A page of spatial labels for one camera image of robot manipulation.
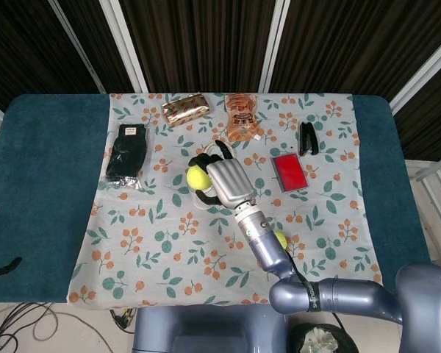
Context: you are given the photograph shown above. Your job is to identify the white partition frame post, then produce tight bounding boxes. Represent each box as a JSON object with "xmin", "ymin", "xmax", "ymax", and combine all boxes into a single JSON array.
[
  {"xmin": 98, "ymin": 0, "xmax": 148, "ymax": 93},
  {"xmin": 388, "ymin": 27, "xmax": 441, "ymax": 113},
  {"xmin": 258, "ymin": 0, "xmax": 292, "ymax": 93},
  {"xmin": 48, "ymin": 0, "xmax": 107, "ymax": 93}
]

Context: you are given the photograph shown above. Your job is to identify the black stapler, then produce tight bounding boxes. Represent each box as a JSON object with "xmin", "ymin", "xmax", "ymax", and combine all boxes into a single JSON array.
[{"xmin": 298, "ymin": 121, "xmax": 320, "ymax": 157}]

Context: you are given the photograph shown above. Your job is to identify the teal table cover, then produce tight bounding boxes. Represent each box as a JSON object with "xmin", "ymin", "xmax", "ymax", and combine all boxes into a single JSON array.
[{"xmin": 0, "ymin": 93, "xmax": 437, "ymax": 304}]

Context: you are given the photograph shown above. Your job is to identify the black floor cables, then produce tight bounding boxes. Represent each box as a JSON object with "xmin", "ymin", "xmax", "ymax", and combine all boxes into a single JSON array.
[{"xmin": 0, "ymin": 302, "xmax": 76, "ymax": 353}]

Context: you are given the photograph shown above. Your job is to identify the white metal rack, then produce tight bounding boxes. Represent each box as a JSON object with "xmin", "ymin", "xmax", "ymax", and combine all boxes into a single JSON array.
[{"xmin": 406, "ymin": 152, "xmax": 441, "ymax": 258}]

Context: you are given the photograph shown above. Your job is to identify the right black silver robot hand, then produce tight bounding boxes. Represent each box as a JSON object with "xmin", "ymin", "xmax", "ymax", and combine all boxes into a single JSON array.
[{"xmin": 188, "ymin": 138, "xmax": 257, "ymax": 210}]

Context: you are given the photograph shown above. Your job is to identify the red ink pad box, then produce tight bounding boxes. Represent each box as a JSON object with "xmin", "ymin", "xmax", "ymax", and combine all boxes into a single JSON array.
[{"xmin": 271, "ymin": 154, "xmax": 310, "ymax": 193}]

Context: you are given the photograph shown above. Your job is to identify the gold foil snack package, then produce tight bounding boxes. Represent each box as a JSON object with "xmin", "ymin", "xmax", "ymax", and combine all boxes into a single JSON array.
[{"xmin": 161, "ymin": 93, "xmax": 212, "ymax": 127}]

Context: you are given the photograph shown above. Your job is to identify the orange snack bag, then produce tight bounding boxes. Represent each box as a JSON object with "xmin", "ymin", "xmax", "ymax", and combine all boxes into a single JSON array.
[{"xmin": 223, "ymin": 93, "xmax": 264, "ymax": 143}]

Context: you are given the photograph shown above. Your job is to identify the beige masking tape roll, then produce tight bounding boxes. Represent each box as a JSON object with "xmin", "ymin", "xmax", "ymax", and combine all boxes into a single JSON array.
[{"xmin": 204, "ymin": 142, "xmax": 238, "ymax": 162}]

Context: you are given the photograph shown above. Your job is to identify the blue-grey robot torso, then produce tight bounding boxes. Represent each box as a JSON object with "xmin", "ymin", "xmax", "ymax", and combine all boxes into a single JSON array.
[{"xmin": 132, "ymin": 304, "xmax": 290, "ymax": 353}]

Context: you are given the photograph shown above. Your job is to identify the clear plastic cup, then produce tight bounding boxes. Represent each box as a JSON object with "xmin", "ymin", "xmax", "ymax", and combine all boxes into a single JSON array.
[{"xmin": 189, "ymin": 187, "xmax": 221, "ymax": 210}]

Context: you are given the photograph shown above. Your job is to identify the yellow-green cable bundle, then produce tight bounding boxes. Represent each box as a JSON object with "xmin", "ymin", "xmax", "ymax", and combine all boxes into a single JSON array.
[{"xmin": 109, "ymin": 307, "xmax": 137, "ymax": 334}]

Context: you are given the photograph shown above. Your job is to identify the black gloves in plastic pack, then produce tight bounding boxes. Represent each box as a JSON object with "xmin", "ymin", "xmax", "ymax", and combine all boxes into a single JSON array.
[{"xmin": 101, "ymin": 123, "xmax": 154, "ymax": 190}]

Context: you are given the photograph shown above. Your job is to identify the floral print tablecloth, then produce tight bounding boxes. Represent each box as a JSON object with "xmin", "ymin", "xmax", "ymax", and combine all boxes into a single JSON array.
[{"xmin": 66, "ymin": 91, "xmax": 386, "ymax": 308}]

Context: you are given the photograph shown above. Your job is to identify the black waste bin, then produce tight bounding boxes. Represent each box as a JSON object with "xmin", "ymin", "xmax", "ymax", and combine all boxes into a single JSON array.
[{"xmin": 290, "ymin": 322, "xmax": 356, "ymax": 353}]

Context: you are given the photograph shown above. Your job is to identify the yellow tennis ball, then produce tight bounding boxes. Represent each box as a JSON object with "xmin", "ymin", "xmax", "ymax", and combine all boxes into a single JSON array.
[
  {"xmin": 186, "ymin": 164, "xmax": 212, "ymax": 190},
  {"xmin": 273, "ymin": 230, "xmax": 289, "ymax": 252}
]

